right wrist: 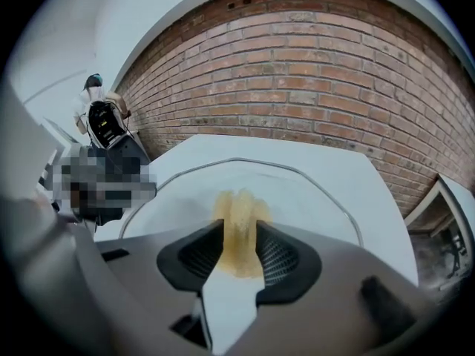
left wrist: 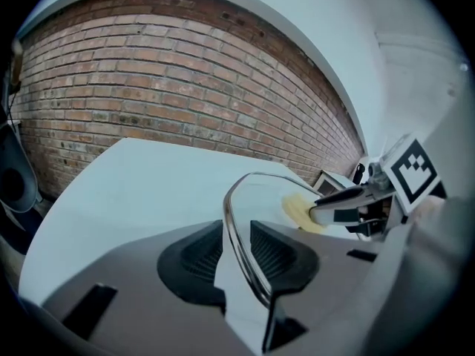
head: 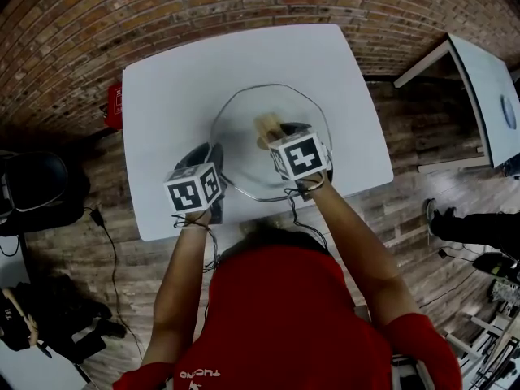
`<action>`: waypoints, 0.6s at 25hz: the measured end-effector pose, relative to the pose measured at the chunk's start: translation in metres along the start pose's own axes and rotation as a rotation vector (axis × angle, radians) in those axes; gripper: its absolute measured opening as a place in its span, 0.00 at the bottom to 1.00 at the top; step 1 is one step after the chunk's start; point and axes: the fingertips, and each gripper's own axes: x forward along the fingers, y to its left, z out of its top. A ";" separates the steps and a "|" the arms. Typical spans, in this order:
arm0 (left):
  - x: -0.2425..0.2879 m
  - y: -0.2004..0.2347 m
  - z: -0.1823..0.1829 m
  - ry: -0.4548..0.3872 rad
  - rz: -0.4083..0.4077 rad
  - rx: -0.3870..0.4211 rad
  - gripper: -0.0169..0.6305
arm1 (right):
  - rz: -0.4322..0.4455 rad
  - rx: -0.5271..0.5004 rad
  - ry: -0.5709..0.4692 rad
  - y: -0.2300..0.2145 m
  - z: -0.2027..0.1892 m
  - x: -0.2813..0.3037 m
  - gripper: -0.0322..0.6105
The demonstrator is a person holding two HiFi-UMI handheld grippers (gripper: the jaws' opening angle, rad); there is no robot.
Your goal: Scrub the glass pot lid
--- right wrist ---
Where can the yellow scrubbing sponge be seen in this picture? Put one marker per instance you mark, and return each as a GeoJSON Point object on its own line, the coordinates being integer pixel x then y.
{"type": "Point", "coordinates": [241, 228]}

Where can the white framed furniture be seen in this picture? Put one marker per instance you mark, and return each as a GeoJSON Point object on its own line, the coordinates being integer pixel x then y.
{"type": "Point", "coordinates": [441, 202]}

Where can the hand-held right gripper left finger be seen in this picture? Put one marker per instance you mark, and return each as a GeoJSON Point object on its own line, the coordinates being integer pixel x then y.
{"type": "Point", "coordinates": [193, 258]}

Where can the white cabinet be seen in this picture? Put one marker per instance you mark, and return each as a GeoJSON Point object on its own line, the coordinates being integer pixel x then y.
{"type": "Point", "coordinates": [41, 135]}

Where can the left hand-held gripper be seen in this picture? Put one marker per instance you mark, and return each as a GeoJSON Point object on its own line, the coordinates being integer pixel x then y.
{"type": "Point", "coordinates": [111, 132]}

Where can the glass pot lid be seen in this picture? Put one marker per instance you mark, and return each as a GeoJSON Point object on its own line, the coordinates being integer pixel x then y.
{"type": "Point", "coordinates": [304, 198]}

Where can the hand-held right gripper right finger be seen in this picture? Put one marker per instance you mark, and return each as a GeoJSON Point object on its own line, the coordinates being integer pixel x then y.
{"type": "Point", "coordinates": [285, 262]}

